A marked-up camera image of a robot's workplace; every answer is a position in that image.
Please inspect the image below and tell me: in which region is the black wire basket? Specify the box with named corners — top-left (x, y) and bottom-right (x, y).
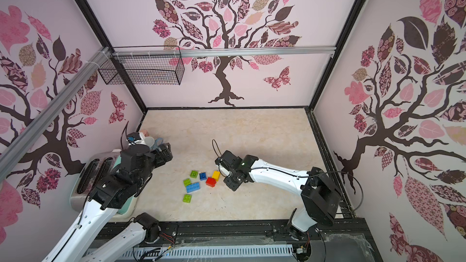
top-left (98, 46), bottom-right (184, 86)

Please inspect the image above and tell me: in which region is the small pink cup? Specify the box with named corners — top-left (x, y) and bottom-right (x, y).
top-left (140, 130), bottom-right (149, 137)

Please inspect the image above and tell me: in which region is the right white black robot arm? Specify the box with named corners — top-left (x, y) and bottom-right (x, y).
top-left (215, 150), bottom-right (342, 233)

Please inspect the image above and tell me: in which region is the lime square brick studs up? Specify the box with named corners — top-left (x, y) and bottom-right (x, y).
top-left (183, 178), bottom-right (192, 187)

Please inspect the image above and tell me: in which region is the aluminium frame rail back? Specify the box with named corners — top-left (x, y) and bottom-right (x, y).
top-left (112, 46), bottom-right (336, 58)

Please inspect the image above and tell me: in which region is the white slotted cable duct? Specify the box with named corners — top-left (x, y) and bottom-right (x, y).
top-left (117, 245), bottom-right (296, 262)

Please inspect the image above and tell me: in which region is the light blue long brick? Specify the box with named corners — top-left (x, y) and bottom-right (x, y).
top-left (186, 182), bottom-right (200, 194)

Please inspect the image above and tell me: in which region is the lime square brick front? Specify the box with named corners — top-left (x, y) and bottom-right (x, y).
top-left (183, 194), bottom-right (192, 203)

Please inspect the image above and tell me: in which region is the aluminium frame rail left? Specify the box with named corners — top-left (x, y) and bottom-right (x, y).
top-left (1, 47), bottom-right (111, 180)

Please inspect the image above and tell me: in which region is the mint chrome toaster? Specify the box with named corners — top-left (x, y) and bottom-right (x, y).
top-left (70, 149), bottom-right (121, 212)

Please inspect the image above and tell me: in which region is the yellow square brick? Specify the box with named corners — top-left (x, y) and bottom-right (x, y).
top-left (212, 171), bottom-right (221, 181)

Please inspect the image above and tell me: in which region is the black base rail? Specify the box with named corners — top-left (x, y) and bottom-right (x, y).
top-left (98, 218), bottom-right (368, 243)

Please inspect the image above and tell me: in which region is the aluminium frame rail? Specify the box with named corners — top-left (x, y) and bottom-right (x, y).
top-left (112, 46), bottom-right (336, 58)
top-left (1, 47), bottom-right (111, 180)

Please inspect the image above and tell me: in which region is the blue floral mug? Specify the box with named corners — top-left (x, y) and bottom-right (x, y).
top-left (143, 137), bottom-right (163, 151)

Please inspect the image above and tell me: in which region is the upside-down lime square brick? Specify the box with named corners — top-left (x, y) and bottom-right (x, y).
top-left (190, 171), bottom-right (199, 178)

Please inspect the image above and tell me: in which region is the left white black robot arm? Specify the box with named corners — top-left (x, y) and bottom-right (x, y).
top-left (44, 143), bottom-right (173, 262)

